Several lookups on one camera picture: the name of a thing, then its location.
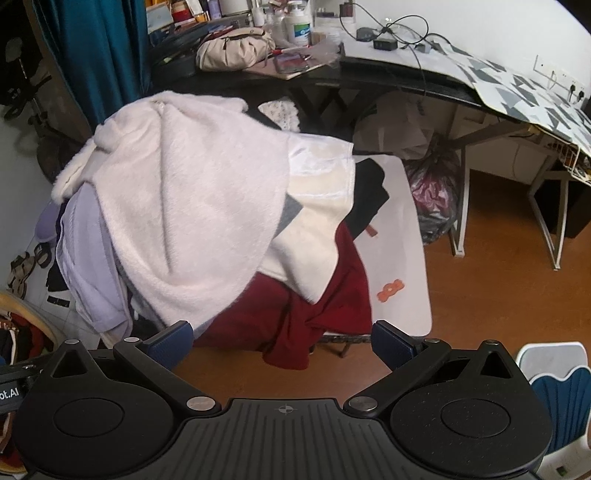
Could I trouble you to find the orange sticker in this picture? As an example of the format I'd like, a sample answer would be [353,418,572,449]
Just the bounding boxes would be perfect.
[376,278,406,303]

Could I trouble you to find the brown strappy sandal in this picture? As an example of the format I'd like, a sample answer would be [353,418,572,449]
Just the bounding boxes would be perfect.
[7,251,34,296]

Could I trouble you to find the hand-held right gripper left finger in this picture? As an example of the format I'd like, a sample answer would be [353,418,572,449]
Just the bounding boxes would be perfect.
[46,320,223,414]

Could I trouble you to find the red box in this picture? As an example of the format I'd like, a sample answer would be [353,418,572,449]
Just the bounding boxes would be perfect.
[171,0,195,24]

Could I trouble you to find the cream garment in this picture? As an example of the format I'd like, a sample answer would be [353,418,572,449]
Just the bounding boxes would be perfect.
[259,171,356,305]

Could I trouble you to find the white fluffy sweater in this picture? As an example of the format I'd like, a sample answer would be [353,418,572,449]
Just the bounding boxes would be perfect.
[50,90,296,340]

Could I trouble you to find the black plastic bag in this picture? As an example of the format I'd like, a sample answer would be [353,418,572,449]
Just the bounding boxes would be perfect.
[405,134,462,245]

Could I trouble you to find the white plastic bag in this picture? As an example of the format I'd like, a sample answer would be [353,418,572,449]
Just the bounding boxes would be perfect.
[353,99,444,160]

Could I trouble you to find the lavender garment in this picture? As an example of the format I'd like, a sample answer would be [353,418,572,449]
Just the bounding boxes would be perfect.
[36,185,134,344]

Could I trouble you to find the black garment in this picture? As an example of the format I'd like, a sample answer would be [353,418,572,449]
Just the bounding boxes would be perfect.
[344,157,391,241]

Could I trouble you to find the grey garment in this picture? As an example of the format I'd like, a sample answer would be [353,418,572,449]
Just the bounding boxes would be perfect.
[274,194,303,234]

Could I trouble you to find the white knitted cloth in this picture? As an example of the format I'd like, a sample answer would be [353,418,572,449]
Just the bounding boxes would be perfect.
[256,98,303,132]

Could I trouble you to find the white wire basket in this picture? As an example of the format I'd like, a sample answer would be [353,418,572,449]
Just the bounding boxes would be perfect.
[542,138,591,185]

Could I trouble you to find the beige bag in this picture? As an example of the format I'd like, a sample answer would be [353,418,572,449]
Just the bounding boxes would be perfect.
[195,27,277,72]

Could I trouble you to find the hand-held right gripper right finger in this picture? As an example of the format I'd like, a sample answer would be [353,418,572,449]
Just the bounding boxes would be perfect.
[344,320,529,418]

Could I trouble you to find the teal curtain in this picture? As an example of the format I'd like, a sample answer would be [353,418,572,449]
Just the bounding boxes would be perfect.
[34,0,153,134]

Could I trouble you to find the dark stand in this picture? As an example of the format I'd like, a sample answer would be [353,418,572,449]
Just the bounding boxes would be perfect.
[0,34,84,185]

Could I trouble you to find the dark red garment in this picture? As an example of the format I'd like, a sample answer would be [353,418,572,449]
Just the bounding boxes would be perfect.
[193,224,374,370]

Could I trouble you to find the black cables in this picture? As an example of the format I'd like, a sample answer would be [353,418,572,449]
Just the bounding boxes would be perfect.
[339,2,444,84]

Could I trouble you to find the white satin garment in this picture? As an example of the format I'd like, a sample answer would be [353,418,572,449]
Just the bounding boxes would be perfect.
[284,131,356,195]

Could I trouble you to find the white pump lotion bottle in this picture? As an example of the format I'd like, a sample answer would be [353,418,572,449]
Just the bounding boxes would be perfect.
[283,0,315,47]

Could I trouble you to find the white and blue chair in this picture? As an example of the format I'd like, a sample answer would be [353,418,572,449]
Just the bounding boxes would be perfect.
[515,342,591,480]

